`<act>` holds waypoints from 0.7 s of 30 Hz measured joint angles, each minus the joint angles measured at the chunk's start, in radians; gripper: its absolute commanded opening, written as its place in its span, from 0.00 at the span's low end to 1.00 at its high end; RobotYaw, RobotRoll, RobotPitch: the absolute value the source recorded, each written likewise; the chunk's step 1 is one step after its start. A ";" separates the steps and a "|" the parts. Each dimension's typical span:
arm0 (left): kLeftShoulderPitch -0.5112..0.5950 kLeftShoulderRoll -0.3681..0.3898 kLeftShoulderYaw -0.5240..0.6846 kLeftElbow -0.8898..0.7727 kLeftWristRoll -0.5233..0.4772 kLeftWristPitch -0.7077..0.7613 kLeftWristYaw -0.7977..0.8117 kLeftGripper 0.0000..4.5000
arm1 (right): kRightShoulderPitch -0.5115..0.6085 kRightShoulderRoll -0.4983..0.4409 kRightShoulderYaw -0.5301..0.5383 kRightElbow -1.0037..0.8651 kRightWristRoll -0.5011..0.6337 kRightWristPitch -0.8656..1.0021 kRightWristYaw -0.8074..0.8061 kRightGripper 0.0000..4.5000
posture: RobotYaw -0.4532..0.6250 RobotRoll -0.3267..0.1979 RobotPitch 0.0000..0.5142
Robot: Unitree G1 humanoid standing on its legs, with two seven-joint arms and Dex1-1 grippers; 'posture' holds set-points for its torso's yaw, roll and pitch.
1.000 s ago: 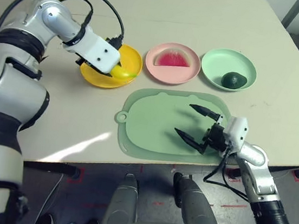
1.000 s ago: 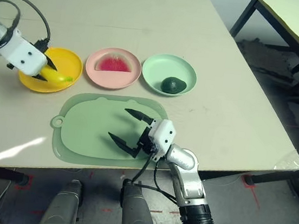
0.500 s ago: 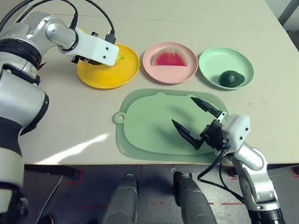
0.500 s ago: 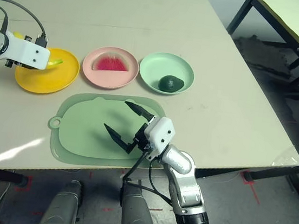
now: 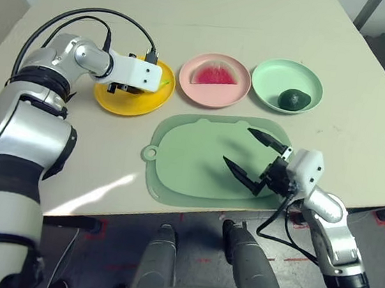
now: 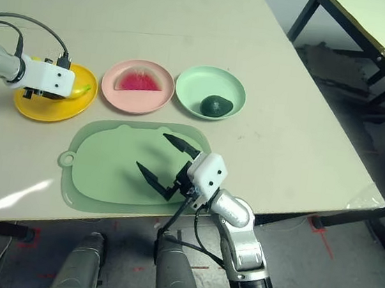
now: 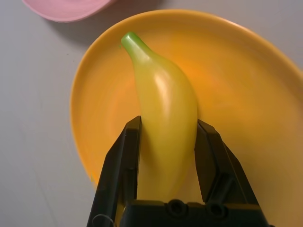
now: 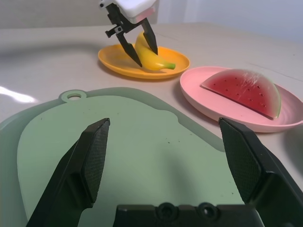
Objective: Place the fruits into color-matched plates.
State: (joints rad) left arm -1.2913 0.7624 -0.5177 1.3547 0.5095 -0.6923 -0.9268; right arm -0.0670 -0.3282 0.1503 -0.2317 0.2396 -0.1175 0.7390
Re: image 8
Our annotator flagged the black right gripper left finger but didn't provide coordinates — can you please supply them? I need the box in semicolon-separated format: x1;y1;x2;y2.
26;117;111;227

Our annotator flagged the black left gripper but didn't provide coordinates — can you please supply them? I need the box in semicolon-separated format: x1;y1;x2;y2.
105;3;159;68

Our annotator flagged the yellow toy banana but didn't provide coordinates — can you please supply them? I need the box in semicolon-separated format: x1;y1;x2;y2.
134;32;176;71

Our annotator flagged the pink plastic plate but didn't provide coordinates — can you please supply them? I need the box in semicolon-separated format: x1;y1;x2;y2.
179;66;303;133

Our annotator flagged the yellow plastic plate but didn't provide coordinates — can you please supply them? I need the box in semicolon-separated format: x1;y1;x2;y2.
98;44;191;80

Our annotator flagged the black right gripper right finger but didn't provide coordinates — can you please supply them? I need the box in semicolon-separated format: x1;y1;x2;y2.
219;117;303;227

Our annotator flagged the red toy watermelon slice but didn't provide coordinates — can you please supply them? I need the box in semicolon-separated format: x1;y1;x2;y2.
200;68;282;121

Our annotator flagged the green silicone tray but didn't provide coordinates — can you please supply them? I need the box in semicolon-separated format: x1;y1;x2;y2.
0;87;249;227

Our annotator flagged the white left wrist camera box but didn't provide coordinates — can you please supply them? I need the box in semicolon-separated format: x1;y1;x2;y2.
98;0;158;24

